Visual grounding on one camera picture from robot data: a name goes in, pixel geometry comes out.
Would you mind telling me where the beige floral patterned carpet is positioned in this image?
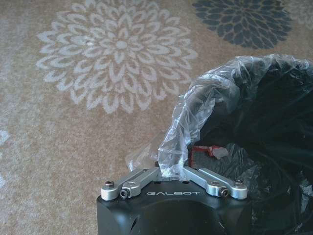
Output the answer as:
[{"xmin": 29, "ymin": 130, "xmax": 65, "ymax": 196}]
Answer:
[{"xmin": 0, "ymin": 0, "xmax": 313, "ymax": 235}]

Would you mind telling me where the red trash piece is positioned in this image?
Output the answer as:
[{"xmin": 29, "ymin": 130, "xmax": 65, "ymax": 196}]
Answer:
[{"xmin": 187, "ymin": 145, "xmax": 227, "ymax": 169}]

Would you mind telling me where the black trash bin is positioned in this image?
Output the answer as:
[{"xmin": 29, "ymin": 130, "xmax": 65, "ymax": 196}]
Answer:
[{"xmin": 185, "ymin": 57, "xmax": 313, "ymax": 235}]

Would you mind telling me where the clear plastic bin liner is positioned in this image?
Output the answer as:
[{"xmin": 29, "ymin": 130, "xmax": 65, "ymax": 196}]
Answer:
[{"xmin": 126, "ymin": 55, "xmax": 313, "ymax": 235}]

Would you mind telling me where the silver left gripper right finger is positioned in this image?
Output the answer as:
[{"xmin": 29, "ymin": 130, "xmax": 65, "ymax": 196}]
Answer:
[{"xmin": 181, "ymin": 165, "xmax": 247, "ymax": 199}]

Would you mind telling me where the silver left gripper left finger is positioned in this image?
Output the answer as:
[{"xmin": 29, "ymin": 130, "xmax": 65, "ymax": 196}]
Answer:
[{"xmin": 101, "ymin": 167, "xmax": 165, "ymax": 201}]

